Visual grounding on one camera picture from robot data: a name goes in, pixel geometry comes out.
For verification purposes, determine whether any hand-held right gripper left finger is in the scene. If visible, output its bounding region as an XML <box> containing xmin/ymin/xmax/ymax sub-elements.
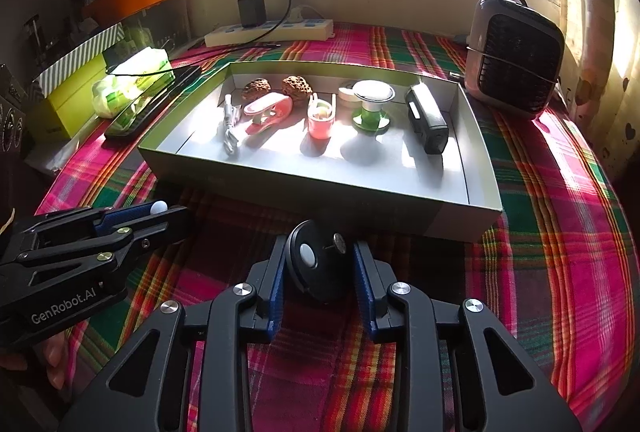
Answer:
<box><xmin>60</xmin><ymin>239</ymin><xmax>288</xmax><ymax>432</ymax></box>

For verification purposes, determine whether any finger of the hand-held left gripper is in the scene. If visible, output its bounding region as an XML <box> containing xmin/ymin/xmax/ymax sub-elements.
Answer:
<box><xmin>0</xmin><ymin>207</ymin><xmax>192</xmax><ymax>293</ymax></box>
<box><xmin>12</xmin><ymin>204</ymin><xmax>163</xmax><ymax>243</ymax></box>

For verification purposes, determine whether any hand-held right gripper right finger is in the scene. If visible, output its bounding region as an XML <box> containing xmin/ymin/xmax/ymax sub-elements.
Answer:
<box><xmin>352</xmin><ymin>241</ymin><xmax>583</xmax><ymax>432</ymax></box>

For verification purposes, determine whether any black round device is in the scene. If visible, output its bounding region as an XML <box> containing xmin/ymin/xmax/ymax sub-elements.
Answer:
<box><xmin>284</xmin><ymin>219</ymin><xmax>357</xmax><ymax>303</ymax></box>

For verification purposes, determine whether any shallow cardboard box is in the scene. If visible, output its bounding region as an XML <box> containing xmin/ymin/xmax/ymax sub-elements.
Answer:
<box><xmin>137</xmin><ymin>60</ymin><xmax>503</xmax><ymax>243</ymax></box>

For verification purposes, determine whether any pink clip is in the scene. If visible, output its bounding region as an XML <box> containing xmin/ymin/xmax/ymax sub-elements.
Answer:
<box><xmin>243</xmin><ymin>93</ymin><xmax>294</xmax><ymax>136</ymax></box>

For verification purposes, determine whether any brown wrinkled walnut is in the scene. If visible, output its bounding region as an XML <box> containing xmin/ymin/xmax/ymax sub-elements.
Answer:
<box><xmin>242</xmin><ymin>79</ymin><xmax>272</xmax><ymax>102</ymax></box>
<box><xmin>281</xmin><ymin>76</ymin><xmax>313</xmax><ymax>105</ymax></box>

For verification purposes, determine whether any small pink silicone holder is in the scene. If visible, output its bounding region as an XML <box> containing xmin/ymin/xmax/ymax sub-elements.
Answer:
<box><xmin>306</xmin><ymin>92</ymin><xmax>337</xmax><ymax>140</ymax></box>

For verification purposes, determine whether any black rectangular device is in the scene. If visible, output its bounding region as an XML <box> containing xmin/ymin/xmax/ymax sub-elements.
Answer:
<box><xmin>404</xmin><ymin>84</ymin><xmax>449</xmax><ymax>155</ymax></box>

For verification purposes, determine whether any green spool with white lid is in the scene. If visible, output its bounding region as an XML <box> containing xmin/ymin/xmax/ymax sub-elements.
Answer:
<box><xmin>351</xmin><ymin>80</ymin><xmax>396</xmax><ymax>131</ymax></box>

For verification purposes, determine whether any person's left hand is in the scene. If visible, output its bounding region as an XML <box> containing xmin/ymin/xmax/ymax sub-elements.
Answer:
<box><xmin>0</xmin><ymin>331</ymin><xmax>69</xmax><ymax>390</ymax></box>

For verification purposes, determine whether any white flat box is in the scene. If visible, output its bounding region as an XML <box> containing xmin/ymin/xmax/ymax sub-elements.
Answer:
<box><xmin>25</xmin><ymin>142</ymin><xmax>66</xmax><ymax>175</ymax></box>

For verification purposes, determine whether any green plastic bag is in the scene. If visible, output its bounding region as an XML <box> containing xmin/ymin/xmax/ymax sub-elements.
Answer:
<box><xmin>91</xmin><ymin>49</ymin><xmax>171</xmax><ymax>119</ymax></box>

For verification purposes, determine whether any yellow-green box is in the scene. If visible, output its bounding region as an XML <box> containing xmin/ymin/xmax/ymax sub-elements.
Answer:
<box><xmin>27</xmin><ymin>56</ymin><xmax>108</xmax><ymax>140</ymax></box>

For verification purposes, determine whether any striped gift box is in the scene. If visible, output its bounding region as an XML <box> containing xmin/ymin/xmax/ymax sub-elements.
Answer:
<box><xmin>39</xmin><ymin>22</ymin><xmax>125</xmax><ymax>100</ymax></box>

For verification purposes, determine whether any plaid cloth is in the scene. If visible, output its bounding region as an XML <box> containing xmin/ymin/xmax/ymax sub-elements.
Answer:
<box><xmin>35</xmin><ymin>22</ymin><xmax>631</xmax><ymax>432</ymax></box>

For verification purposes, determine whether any black charger adapter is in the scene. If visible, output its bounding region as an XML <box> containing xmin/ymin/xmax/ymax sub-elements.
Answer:
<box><xmin>237</xmin><ymin>0</ymin><xmax>267</xmax><ymax>30</ymax></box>

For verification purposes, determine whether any white power strip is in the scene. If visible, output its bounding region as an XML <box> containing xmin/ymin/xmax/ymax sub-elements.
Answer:
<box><xmin>204</xmin><ymin>18</ymin><xmax>334</xmax><ymax>47</ymax></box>

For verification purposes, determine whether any white power plug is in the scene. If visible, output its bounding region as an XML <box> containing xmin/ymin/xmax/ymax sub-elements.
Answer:
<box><xmin>290</xmin><ymin>6</ymin><xmax>321</xmax><ymax>25</ymax></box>

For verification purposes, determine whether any small desktop fan heater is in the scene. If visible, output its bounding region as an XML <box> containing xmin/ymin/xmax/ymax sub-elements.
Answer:
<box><xmin>464</xmin><ymin>0</ymin><xmax>566</xmax><ymax>120</ymax></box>

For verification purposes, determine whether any heart-print curtain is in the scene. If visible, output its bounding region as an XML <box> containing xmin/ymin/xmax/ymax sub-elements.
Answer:
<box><xmin>550</xmin><ymin>0</ymin><xmax>640</xmax><ymax>173</ymax></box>

